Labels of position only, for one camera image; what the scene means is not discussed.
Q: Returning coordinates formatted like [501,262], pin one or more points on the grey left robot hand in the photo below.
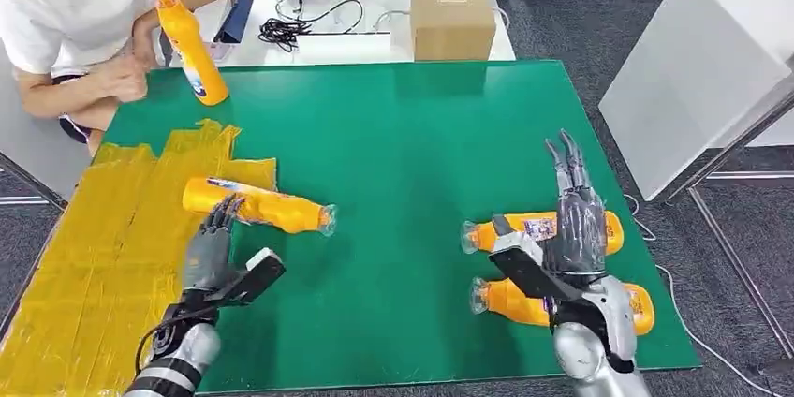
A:
[208,258]

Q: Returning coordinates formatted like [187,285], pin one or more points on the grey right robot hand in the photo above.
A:
[580,233]

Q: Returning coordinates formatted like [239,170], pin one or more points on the person's left hand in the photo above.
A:
[146,40]

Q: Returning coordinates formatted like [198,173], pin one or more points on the person's right hand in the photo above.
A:
[124,78]

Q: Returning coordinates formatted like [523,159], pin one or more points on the orange drink bottle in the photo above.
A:
[527,227]
[186,40]
[279,208]
[515,304]

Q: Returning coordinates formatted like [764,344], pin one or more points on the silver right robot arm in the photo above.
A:
[595,344]

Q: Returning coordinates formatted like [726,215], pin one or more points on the person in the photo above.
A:
[68,9]

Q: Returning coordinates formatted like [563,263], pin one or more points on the tablet in blue case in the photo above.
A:
[237,9]

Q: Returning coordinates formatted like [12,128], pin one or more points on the grey side panel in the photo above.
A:
[37,146]

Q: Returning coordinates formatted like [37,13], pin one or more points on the yellow sheet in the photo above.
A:
[93,258]

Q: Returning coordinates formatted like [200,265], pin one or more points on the large white board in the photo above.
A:
[688,78]

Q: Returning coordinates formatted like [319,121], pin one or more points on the green mat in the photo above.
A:
[403,152]

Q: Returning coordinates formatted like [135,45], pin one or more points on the cardboard box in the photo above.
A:
[451,22]

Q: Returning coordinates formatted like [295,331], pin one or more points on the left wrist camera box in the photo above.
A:
[251,276]

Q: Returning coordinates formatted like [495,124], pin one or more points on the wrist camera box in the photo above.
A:
[251,276]
[527,270]

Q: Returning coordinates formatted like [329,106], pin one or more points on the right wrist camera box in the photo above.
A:
[527,270]

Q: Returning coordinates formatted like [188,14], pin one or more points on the metal frame leg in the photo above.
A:
[732,258]

